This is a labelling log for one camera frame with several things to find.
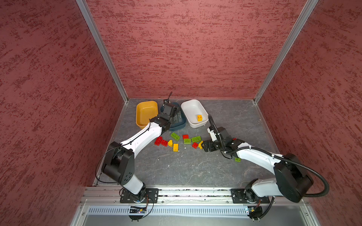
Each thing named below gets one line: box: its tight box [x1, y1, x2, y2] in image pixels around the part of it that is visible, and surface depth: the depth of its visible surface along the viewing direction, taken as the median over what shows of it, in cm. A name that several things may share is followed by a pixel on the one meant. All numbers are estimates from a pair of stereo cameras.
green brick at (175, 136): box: [170, 132, 181, 141], surface depth 99 cm
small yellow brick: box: [167, 139, 173, 148], surface depth 94 cm
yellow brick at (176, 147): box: [172, 143, 179, 153], surface depth 94 cm
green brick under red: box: [183, 138, 191, 145], surface depth 96 cm
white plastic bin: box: [181, 99, 209, 129], surface depth 112 cm
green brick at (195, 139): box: [191, 136, 202, 143], surface depth 97 cm
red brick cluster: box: [160, 139, 169, 147], surface depth 95 cm
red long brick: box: [154, 136, 163, 146], surface depth 96 cm
